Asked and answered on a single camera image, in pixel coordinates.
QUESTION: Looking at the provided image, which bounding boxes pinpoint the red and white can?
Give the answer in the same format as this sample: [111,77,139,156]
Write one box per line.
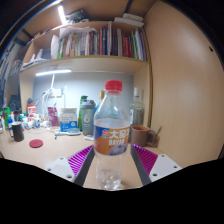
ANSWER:
[27,103,37,118]

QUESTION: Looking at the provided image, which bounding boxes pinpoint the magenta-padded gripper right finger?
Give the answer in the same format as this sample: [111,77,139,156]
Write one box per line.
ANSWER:
[130,143,184,186]

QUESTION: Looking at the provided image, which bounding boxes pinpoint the flat round red coaster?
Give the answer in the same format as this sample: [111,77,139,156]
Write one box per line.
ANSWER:
[28,138,44,149]

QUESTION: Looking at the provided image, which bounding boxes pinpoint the white desk lamp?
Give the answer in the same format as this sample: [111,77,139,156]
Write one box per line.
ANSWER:
[34,69,73,101]

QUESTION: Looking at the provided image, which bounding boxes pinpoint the magenta pouch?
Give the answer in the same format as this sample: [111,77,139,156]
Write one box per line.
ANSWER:
[47,106,60,127]

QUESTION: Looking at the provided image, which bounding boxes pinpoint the light blue hairbrush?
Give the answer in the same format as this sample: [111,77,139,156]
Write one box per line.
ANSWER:
[54,128,82,137]

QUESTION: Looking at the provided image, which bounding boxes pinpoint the ceiling tube light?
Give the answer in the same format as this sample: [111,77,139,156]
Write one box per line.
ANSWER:
[57,4,68,25]

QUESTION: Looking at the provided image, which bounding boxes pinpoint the tall green bottle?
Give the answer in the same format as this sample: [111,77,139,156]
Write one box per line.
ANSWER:
[78,95,89,132]

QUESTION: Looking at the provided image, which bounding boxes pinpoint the green plastic container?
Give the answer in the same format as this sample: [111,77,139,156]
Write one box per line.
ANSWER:
[3,106,12,129]

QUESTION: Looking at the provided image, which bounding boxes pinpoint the black mug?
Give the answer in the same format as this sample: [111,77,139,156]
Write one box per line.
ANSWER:
[8,121,25,143]

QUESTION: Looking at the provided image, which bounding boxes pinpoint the wooden shelf unit with books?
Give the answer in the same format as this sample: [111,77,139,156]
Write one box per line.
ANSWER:
[18,12,154,101]

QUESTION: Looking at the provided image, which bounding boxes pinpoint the clear red-capped drink bottle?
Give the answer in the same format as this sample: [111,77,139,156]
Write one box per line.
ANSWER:
[93,79,132,191]

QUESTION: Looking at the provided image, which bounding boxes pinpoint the white and blue carton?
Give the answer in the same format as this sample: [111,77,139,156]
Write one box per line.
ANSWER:
[59,107,79,133]

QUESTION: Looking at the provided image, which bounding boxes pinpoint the brown mug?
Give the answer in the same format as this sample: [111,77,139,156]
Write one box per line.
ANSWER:
[130,125,157,148]

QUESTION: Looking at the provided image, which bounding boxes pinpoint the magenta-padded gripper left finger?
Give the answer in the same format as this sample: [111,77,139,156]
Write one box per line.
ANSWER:
[45,144,96,187]

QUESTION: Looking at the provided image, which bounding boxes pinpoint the clear glass bottle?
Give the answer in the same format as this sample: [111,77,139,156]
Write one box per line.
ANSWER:
[129,87,146,127]

